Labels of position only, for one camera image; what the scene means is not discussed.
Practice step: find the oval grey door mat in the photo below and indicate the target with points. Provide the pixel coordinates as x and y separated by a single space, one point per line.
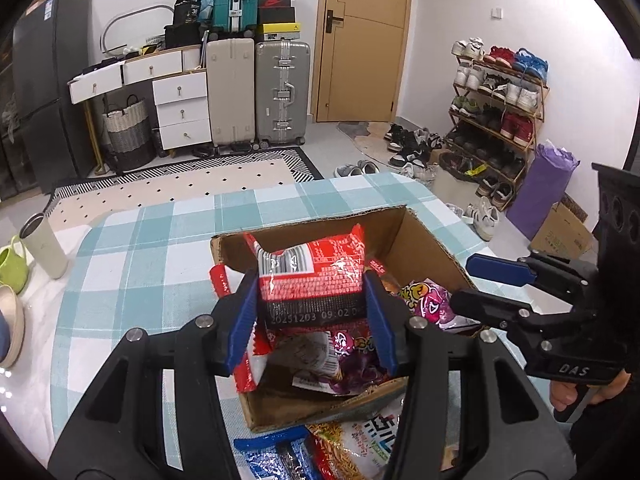
370 142

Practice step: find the dark shoe box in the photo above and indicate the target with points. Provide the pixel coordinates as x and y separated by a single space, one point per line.
276 16

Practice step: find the white drawer desk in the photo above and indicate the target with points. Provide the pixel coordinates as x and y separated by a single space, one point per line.
180 110

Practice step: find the beige suitcase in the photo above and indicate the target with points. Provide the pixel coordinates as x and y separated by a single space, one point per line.
230 95

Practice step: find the white red-edged snack packet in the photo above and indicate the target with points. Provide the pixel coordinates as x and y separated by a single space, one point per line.
250 365

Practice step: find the woven laundry basket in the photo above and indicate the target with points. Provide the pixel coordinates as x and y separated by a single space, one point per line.
130 135

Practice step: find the oval mirror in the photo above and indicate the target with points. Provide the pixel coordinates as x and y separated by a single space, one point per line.
135 25

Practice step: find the purple yellow-face snack packet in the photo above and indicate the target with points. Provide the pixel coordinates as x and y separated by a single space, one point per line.
430 305

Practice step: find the wooden shoe rack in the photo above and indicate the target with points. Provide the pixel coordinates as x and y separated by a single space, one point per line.
544 92

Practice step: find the silver suitcase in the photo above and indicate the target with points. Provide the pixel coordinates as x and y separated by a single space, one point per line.
270 95

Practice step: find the black bag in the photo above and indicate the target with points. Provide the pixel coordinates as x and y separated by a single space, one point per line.
182 35

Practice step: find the wooden door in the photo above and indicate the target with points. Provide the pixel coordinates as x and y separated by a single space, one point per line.
365 60

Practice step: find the green mug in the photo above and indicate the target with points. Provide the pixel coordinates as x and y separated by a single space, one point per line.
12 267

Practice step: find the small cardboard box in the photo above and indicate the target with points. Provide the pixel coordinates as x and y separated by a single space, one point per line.
40 5

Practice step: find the dark glass cabinet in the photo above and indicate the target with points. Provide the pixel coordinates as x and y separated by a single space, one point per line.
10 135

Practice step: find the beige tumbler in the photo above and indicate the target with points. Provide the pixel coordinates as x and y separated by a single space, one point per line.
45 250

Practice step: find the cream shallow bowl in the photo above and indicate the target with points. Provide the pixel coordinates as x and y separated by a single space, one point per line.
12 325

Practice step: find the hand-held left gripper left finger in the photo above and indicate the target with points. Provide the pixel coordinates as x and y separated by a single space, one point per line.
240 330

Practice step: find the printed cardboard box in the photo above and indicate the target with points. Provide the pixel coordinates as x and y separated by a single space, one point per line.
562 235

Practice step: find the red black shoe box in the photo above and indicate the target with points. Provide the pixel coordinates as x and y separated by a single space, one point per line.
275 2

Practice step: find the purple rolled mat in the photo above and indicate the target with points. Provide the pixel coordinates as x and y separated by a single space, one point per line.
542 190

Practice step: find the blue snack packet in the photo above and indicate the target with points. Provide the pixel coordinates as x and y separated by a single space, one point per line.
270 460

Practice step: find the person's right hand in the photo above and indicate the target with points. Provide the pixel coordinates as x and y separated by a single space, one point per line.
562 397

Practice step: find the small red snack packet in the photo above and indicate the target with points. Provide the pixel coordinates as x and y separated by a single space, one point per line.
376 267

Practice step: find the dark grey fridge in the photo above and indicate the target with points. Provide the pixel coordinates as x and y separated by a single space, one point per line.
50 90

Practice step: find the yellow black shoe box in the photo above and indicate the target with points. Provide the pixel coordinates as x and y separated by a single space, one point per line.
280 31

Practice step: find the red barcode snack packet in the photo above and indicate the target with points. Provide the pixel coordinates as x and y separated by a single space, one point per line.
310 275

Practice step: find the black white patterned rug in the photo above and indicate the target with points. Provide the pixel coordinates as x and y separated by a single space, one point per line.
175 182

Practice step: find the brown cardboard box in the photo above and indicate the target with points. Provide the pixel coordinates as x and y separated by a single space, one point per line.
300 410

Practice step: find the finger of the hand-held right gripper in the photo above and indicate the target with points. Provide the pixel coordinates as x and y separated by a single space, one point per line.
500 266
490 307

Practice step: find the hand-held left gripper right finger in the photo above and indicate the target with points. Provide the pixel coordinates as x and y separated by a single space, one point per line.
380 330

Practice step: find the teal checked tablecloth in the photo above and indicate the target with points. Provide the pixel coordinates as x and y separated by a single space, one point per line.
150 270

